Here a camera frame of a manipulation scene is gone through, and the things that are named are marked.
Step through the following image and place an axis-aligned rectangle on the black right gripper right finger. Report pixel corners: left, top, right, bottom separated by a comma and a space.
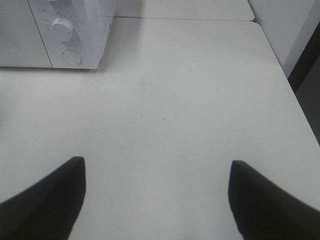
227, 160, 320, 240

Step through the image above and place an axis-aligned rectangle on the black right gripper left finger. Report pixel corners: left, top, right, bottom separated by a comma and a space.
0, 156, 86, 240

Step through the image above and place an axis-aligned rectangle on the round white door release button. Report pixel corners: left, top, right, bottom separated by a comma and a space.
62, 49, 82, 65

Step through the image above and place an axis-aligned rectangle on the white timer knob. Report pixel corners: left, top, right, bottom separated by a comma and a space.
49, 18, 75, 43

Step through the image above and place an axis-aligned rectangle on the white microwave oven body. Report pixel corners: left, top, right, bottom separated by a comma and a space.
28, 0, 116, 70

